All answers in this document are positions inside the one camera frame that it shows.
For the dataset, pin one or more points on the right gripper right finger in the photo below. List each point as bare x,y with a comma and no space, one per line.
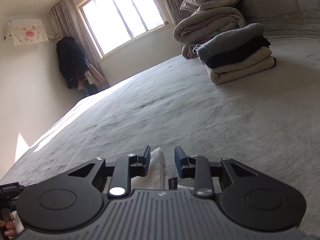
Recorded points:
200,170

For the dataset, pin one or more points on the white cream sweatshirt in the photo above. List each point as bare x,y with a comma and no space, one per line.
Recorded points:
156,179

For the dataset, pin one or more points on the folded black garment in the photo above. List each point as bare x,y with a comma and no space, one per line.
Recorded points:
238,54

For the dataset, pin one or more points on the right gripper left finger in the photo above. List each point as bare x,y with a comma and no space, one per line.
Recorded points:
124,169

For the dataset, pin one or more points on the window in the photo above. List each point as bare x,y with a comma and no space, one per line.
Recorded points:
112,24

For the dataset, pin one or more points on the grey quilted headboard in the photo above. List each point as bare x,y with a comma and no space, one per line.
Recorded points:
283,17

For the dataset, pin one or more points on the folded grey pink quilt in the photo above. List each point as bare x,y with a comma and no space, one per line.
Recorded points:
202,26

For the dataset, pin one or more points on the wall air conditioner cover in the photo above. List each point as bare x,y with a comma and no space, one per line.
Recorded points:
25,32

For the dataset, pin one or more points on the person left hand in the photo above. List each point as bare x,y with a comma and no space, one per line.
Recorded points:
10,226

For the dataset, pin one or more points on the grey bed blanket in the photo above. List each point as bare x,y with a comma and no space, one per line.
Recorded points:
268,121

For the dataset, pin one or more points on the folded grey garment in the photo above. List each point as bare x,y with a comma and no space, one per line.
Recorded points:
227,41

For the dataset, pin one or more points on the hanging dark clothes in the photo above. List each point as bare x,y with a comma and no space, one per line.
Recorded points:
76,69

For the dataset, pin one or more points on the folded beige garment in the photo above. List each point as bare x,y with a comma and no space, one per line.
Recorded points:
261,60

